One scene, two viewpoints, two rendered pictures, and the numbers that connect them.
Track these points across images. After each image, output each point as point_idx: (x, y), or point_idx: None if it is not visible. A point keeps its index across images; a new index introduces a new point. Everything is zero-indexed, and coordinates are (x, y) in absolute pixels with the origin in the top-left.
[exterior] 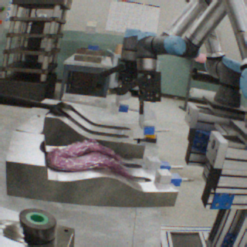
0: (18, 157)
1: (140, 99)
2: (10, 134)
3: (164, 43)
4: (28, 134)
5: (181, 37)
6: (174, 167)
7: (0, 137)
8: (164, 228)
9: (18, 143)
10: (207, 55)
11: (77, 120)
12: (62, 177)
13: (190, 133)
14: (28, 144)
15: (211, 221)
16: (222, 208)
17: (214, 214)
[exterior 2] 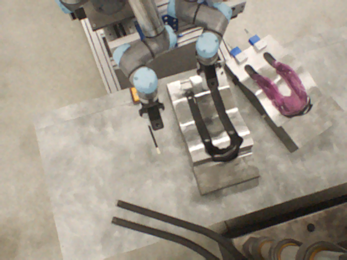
0: (336, 111)
1: (220, 64)
2: (244, 197)
3: (229, 22)
4: (293, 134)
5: (221, 3)
6: (231, 45)
7: (259, 199)
8: None
9: (316, 127)
10: (80, 0)
11: (219, 128)
12: (313, 89)
13: None
14: (310, 121)
15: (35, 73)
16: None
17: (13, 72)
